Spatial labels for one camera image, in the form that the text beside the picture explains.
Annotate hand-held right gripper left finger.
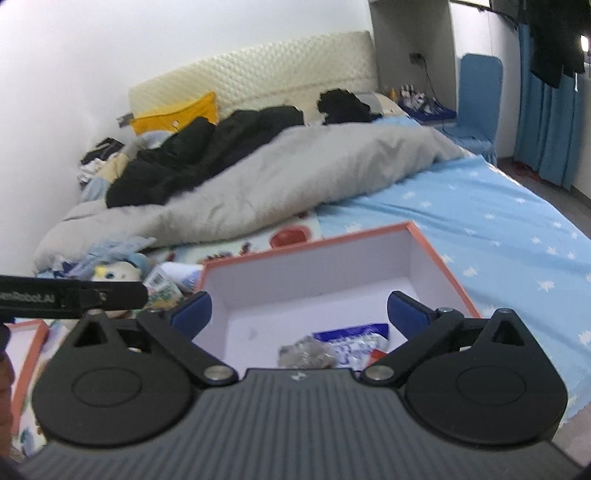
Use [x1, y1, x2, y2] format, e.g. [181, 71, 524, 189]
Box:
[62, 292, 237, 387]

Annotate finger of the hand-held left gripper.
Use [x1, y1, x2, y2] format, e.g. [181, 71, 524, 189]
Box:
[82, 280, 149, 316]

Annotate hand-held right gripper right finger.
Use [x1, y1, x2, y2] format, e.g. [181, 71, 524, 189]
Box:
[361, 291, 539, 386]

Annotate pile of mixed snacks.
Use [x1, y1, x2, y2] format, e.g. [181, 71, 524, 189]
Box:
[142, 268, 185, 311]

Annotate blue snack packet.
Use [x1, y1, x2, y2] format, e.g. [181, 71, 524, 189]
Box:
[313, 322, 389, 367]

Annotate orange gift box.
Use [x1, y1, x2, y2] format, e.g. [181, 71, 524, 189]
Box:
[191, 222, 483, 370]

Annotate clear grey snack packet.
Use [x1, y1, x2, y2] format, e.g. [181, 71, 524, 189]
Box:
[278, 337, 340, 368]

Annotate blue white plush penguin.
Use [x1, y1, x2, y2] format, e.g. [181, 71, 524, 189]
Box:
[90, 251, 153, 320]

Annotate white spray bottle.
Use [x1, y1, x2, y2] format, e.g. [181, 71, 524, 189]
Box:
[161, 262, 205, 294]

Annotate orange box lid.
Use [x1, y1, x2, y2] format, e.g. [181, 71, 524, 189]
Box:
[0, 320, 51, 435]

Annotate food printed bed sheet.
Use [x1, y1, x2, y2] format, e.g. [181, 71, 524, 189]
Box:
[14, 215, 324, 457]

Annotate blue star bed sheet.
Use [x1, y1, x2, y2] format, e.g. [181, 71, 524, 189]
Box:
[318, 115, 591, 425]

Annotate heap of clothes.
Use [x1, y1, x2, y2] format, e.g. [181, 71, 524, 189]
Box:
[78, 137, 126, 185]

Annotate grey blanket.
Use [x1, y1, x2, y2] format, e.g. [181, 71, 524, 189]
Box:
[33, 121, 465, 273]

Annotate black jacket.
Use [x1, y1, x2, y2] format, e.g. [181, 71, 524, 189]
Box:
[105, 106, 306, 208]

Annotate yellow pillow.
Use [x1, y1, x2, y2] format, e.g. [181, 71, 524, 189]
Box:
[130, 91, 219, 136]

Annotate cluttered bedside stand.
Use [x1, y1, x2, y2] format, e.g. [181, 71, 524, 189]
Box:
[390, 83, 459, 126]

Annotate beige pillow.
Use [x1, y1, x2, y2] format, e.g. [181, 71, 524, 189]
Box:
[358, 91, 411, 121]

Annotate black garment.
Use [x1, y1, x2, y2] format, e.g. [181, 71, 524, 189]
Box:
[316, 89, 374, 125]

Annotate blue covered chair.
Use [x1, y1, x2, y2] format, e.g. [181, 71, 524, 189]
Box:
[436, 53, 504, 162]

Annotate blue curtain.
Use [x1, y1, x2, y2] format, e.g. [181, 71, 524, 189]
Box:
[512, 18, 591, 190]

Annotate cream quilted headboard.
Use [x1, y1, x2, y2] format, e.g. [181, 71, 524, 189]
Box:
[128, 30, 379, 125]

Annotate dark hanging clothes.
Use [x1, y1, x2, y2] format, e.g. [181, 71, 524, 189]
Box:
[517, 0, 587, 88]

